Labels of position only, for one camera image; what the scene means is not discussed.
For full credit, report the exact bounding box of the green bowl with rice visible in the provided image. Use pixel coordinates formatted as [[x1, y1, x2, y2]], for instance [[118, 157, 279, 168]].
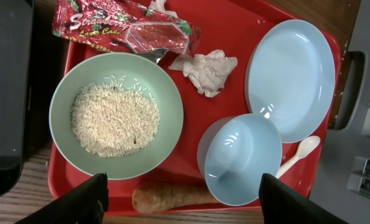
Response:
[[49, 53, 184, 180]]

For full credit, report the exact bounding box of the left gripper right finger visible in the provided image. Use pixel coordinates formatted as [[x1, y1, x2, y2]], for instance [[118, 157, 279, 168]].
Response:
[[259, 174, 347, 224]]

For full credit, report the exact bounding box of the white plastic spoon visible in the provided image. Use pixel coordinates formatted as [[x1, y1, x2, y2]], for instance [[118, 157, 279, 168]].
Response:
[[276, 136, 321, 179]]

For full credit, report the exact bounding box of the red strawberry cake wrapper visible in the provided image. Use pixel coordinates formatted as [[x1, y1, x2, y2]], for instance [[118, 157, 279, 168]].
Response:
[[52, 0, 201, 56]]

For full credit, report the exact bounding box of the light blue plate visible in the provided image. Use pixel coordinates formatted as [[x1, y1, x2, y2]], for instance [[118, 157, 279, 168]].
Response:
[[245, 19, 335, 143]]

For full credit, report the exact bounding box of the black plastic tray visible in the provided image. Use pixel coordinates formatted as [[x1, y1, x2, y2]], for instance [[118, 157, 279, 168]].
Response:
[[0, 0, 34, 196]]

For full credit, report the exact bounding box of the red serving tray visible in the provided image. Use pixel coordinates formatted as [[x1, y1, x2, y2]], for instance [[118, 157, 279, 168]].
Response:
[[49, 0, 341, 215]]

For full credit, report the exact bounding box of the light blue small bowl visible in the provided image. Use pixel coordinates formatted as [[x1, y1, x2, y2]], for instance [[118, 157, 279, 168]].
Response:
[[197, 113, 282, 206]]

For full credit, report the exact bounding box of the orange carrot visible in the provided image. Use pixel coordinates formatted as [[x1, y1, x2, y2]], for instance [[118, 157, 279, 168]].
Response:
[[132, 182, 219, 214]]

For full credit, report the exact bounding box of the crumpled white tissue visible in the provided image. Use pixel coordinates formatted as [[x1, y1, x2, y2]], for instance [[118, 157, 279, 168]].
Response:
[[169, 50, 238, 98]]

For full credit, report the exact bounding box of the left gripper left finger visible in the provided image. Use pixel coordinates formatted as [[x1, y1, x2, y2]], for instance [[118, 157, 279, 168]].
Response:
[[16, 173, 109, 224]]

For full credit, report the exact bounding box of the grey dishwasher rack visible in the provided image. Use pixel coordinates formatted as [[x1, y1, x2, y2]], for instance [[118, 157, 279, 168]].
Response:
[[310, 0, 370, 223]]

